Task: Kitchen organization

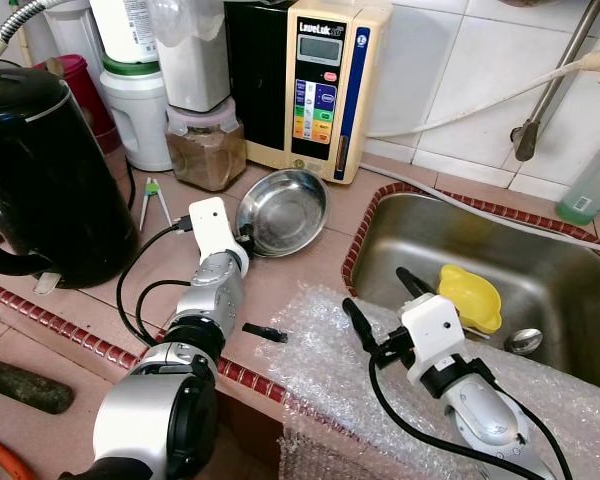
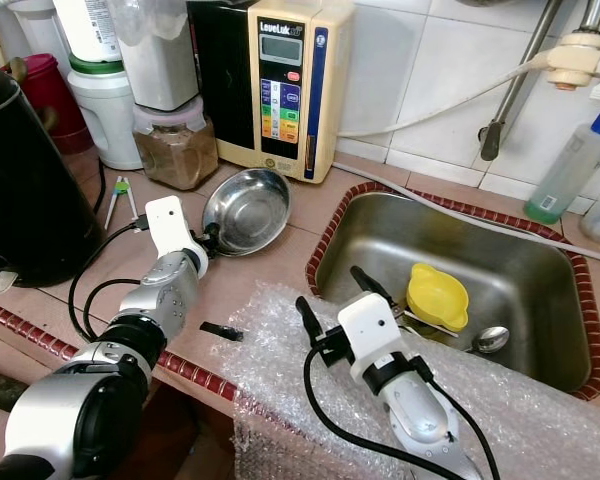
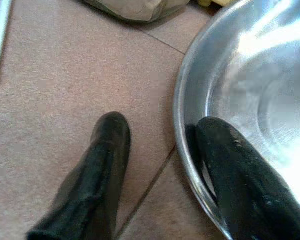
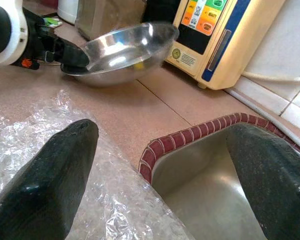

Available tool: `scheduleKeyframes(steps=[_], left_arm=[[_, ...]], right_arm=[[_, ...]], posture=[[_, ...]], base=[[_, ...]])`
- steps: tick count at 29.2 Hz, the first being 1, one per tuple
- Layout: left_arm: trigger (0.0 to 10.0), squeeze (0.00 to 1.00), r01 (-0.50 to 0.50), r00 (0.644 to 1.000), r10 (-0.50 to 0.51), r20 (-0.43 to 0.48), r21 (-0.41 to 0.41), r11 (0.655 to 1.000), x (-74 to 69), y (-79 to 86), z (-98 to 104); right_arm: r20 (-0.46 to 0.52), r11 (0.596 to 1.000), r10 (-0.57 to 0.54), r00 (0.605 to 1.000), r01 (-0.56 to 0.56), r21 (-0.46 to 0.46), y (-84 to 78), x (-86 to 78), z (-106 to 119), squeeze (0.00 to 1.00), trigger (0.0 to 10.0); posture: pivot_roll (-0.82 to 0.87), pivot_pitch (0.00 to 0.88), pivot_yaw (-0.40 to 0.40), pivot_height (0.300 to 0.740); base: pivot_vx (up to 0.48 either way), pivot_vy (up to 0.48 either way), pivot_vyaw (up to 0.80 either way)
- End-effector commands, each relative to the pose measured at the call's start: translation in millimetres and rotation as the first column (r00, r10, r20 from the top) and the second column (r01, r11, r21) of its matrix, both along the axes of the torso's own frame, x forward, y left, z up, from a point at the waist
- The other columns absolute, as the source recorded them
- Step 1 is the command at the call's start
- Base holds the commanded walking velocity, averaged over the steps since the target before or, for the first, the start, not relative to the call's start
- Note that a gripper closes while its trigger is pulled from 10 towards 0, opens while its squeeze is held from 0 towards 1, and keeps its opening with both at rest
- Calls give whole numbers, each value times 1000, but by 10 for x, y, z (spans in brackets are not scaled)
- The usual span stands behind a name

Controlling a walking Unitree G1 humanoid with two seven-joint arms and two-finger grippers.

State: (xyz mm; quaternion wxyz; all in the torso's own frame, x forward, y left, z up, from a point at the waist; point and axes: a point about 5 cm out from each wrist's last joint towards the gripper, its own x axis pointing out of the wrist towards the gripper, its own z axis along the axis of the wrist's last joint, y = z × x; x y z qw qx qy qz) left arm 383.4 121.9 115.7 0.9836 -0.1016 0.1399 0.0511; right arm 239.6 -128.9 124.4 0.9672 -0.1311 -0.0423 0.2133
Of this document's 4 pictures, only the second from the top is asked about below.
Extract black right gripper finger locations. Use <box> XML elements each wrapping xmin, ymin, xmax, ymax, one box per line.
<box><xmin>348</xmin><ymin>264</ymin><xmax>391</xmax><ymax>299</ymax></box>
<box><xmin>295</xmin><ymin>295</ymin><xmax>329</xmax><ymax>346</ymax></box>

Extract round steel bowl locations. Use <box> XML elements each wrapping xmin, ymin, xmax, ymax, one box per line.
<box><xmin>202</xmin><ymin>167</ymin><xmax>293</xmax><ymax>258</ymax></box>

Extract yellow plastic bowl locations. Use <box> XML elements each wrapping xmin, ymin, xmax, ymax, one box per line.
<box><xmin>405</xmin><ymin>262</ymin><xmax>471</xmax><ymax>334</ymax></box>

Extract steel spoon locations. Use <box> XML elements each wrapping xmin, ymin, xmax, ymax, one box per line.
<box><xmin>473</xmin><ymin>325</ymin><xmax>513</xmax><ymax>354</ymax></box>

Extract clear bubble wrap sheet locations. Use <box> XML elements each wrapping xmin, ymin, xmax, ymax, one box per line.
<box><xmin>225</xmin><ymin>285</ymin><xmax>600</xmax><ymax>480</ymax></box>

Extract clear jar of brown powder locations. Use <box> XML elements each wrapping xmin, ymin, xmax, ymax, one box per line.
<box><xmin>133</xmin><ymin>105</ymin><xmax>219</xmax><ymax>191</ymax></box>

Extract small black plastic piece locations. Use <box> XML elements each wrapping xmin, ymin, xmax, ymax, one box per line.
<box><xmin>198</xmin><ymin>320</ymin><xmax>244</xmax><ymax>342</ymax></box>

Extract white tongs with green joint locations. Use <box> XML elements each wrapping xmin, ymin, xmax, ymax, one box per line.
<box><xmin>105</xmin><ymin>177</ymin><xmax>141</xmax><ymax>229</ymax></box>

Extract thin grey plastic tube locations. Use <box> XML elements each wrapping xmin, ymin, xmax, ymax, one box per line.
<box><xmin>330</xmin><ymin>162</ymin><xmax>600</xmax><ymax>276</ymax></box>

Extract stainless steel sink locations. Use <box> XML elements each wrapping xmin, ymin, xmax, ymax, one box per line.
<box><xmin>305</xmin><ymin>185</ymin><xmax>600</xmax><ymax>401</ymax></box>

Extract beige water ionizer machine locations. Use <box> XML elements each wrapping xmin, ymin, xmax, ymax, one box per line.
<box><xmin>190</xmin><ymin>0</ymin><xmax>356</xmax><ymax>186</ymax></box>

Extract white container with green band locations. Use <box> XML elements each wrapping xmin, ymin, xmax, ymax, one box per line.
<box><xmin>55</xmin><ymin>0</ymin><xmax>141</xmax><ymax>171</ymax></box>

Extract black electric kettle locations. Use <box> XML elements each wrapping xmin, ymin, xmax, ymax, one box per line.
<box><xmin>0</xmin><ymin>68</ymin><xmax>99</xmax><ymax>289</ymax></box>

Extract steel pipe with dark end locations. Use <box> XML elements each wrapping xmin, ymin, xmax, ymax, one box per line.
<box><xmin>478</xmin><ymin>0</ymin><xmax>566</xmax><ymax>163</ymax></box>

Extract dark red plastic container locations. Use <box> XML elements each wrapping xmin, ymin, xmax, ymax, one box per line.
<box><xmin>8</xmin><ymin>52</ymin><xmax>86</xmax><ymax>156</ymax></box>

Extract clear green dish soap bottle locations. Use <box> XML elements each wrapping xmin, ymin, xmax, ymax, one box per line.
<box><xmin>523</xmin><ymin>108</ymin><xmax>600</xmax><ymax>225</ymax></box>

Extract dark green oblong object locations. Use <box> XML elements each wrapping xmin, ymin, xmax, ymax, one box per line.
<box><xmin>0</xmin><ymin>368</ymin><xmax>31</xmax><ymax>413</ymax></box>

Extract chrome tap pipe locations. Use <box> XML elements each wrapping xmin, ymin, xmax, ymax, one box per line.
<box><xmin>578</xmin><ymin>0</ymin><xmax>600</xmax><ymax>36</ymax></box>

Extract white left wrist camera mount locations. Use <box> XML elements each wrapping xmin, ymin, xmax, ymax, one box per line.
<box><xmin>145</xmin><ymin>196</ymin><xmax>206</xmax><ymax>276</ymax></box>

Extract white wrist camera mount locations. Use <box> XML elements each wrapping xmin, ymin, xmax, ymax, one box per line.
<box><xmin>145</xmin><ymin>196</ymin><xmax>206</xmax><ymax>276</ymax></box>
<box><xmin>337</xmin><ymin>292</ymin><xmax>406</xmax><ymax>381</ymax></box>

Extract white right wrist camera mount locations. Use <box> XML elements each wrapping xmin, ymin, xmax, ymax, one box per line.
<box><xmin>337</xmin><ymin>292</ymin><xmax>406</xmax><ymax>381</ymax></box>

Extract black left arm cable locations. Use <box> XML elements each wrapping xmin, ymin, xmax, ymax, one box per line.
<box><xmin>68</xmin><ymin>215</ymin><xmax>153</xmax><ymax>341</ymax></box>

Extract white water hose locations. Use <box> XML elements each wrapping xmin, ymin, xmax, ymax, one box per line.
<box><xmin>335</xmin><ymin>55</ymin><xmax>556</xmax><ymax>141</ymax></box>

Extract beige hose connector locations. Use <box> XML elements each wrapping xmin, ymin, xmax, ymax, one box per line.
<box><xmin>545</xmin><ymin>32</ymin><xmax>600</xmax><ymax>91</ymax></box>

